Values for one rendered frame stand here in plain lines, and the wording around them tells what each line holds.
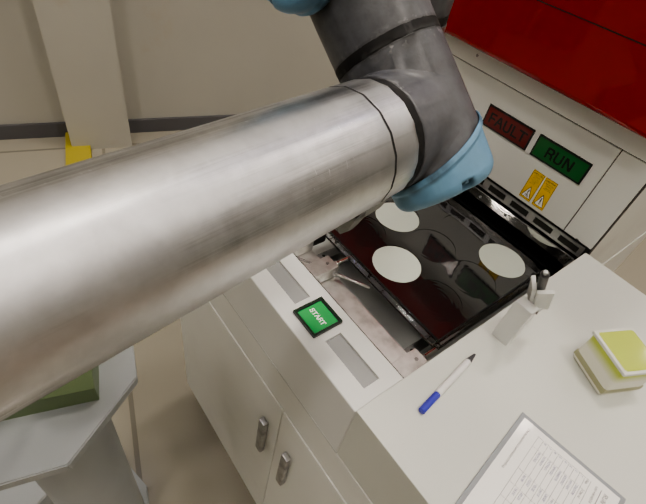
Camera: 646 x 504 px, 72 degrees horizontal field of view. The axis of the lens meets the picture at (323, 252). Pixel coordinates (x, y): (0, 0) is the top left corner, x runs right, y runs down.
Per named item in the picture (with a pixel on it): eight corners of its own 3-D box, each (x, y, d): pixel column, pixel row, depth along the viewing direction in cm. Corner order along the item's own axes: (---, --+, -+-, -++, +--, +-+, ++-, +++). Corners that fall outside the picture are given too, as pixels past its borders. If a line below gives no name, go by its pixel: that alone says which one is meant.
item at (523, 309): (509, 316, 75) (550, 262, 66) (528, 333, 73) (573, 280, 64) (487, 331, 72) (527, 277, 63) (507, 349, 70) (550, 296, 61)
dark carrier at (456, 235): (427, 181, 113) (428, 180, 112) (541, 270, 96) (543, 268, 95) (320, 223, 95) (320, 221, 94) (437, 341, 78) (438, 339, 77)
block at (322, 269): (325, 264, 89) (328, 254, 86) (336, 276, 87) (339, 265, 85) (292, 279, 84) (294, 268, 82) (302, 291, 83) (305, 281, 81)
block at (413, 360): (410, 356, 76) (415, 346, 74) (424, 371, 75) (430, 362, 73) (376, 378, 72) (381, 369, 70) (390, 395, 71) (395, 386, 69)
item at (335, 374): (220, 221, 101) (220, 170, 91) (380, 420, 74) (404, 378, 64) (181, 234, 96) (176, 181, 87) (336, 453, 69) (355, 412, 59)
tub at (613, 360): (607, 350, 73) (633, 326, 68) (637, 393, 68) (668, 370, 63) (568, 354, 71) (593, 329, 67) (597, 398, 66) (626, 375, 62)
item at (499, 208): (417, 178, 122) (428, 148, 115) (554, 286, 100) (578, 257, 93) (412, 180, 121) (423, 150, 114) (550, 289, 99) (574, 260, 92)
